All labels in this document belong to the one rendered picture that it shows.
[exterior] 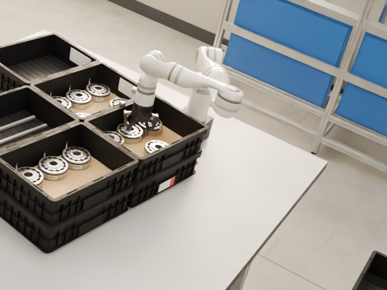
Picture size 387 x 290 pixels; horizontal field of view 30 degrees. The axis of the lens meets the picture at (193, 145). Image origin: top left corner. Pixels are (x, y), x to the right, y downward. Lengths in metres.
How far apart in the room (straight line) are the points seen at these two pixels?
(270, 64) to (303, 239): 1.21
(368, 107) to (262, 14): 0.85
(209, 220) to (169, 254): 0.27
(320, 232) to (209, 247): 1.54
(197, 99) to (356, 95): 1.65
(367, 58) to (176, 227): 2.09
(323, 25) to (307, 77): 0.35
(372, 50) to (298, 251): 1.27
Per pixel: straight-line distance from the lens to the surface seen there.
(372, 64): 4.37
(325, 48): 4.42
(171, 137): 2.86
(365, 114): 4.48
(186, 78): 2.58
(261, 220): 2.78
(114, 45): 5.40
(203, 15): 5.72
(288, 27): 4.47
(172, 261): 2.49
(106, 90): 3.04
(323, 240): 3.99
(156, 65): 2.60
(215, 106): 2.56
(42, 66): 3.20
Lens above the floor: 2.34
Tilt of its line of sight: 32 degrees down
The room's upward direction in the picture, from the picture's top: 14 degrees clockwise
